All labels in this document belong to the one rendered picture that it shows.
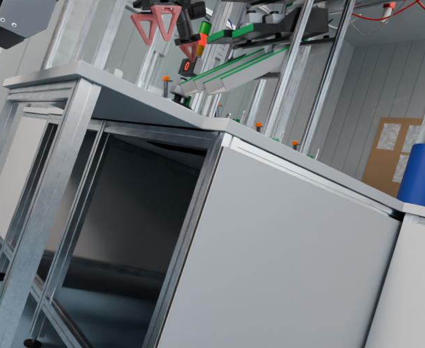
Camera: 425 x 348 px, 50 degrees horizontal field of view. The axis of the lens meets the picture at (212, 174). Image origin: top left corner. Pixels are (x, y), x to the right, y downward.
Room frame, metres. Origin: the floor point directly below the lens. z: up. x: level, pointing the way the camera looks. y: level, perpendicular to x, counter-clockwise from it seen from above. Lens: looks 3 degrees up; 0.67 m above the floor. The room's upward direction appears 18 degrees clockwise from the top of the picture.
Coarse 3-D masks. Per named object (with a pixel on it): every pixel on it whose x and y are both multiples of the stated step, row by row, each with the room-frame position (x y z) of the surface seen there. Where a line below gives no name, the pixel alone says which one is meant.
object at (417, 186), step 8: (416, 144) 1.71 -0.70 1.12; (424, 144) 1.68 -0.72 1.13; (416, 152) 1.70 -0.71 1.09; (424, 152) 1.67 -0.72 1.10; (408, 160) 1.73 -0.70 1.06; (416, 160) 1.69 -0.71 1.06; (424, 160) 1.67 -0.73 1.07; (408, 168) 1.71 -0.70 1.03; (416, 168) 1.68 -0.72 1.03; (424, 168) 1.66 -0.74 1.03; (408, 176) 1.70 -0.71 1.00; (416, 176) 1.67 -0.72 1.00; (424, 176) 1.66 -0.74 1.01; (400, 184) 1.75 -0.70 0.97; (408, 184) 1.69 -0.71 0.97; (416, 184) 1.67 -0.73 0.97; (424, 184) 1.65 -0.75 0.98; (400, 192) 1.72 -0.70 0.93; (408, 192) 1.68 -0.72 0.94; (416, 192) 1.66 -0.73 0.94; (424, 192) 1.65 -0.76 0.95; (400, 200) 1.71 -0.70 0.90; (408, 200) 1.68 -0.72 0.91; (416, 200) 1.66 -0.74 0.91; (424, 200) 1.65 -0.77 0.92
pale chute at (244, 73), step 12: (252, 60) 1.46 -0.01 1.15; (264, 60) 1.34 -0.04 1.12; (276, 60) 1.36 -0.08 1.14; (228, 72) 1.44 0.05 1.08; (240, 72) 1.32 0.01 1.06; (252, 72) 1.33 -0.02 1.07; (264, 72) 1.35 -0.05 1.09; (204, 84) 1.41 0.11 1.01; (216, 84) 1.43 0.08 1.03; (228, 84) 1.30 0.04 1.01; (240, 84) 1.32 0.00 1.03
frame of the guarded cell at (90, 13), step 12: (72, 0) 2.73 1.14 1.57; (96, 0) 2.32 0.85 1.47; (264, 12) 2.93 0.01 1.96; (60, 24) 2.73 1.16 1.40; (84, 24) 2.31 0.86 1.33; (228, 24) 3.36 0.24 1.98; (84, 36) 2.32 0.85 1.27; (48, 60) 2.72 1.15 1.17; (72, 60) 2.31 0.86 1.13; (264, 84) 3.01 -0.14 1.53; (252, 120) 3.01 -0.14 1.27
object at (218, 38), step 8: (264, 16) 1.49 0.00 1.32; (216, 32) 1.48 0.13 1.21; (224, 32) 1.44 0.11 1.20; (208, 40) 1.54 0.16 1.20; (216, 40) 1.49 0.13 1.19; (224, 40) 1.50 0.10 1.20; (232, 40) 1.51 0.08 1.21; (240, 40) 1.53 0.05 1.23; (248, 40) 1.54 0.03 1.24; (256, 40) 1.55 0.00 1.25
